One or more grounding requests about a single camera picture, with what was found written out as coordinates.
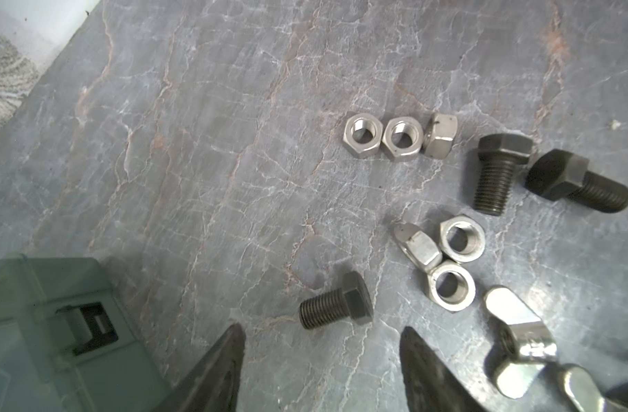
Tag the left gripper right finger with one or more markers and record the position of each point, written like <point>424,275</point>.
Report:
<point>429,384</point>

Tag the silver wing nut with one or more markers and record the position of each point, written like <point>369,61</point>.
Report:
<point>583,393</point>
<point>528,343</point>

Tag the silver hex nut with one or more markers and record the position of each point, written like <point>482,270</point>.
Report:
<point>451,286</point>
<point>420,248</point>
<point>362,135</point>
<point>462,239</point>
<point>440,134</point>
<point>403,138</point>

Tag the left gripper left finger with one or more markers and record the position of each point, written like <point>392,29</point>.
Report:
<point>213,384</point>

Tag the green compartment organizer box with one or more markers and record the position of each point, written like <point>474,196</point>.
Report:
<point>65,342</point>

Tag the black hex bolt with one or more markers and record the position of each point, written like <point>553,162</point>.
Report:
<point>562,174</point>
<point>351,300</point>
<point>500,155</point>

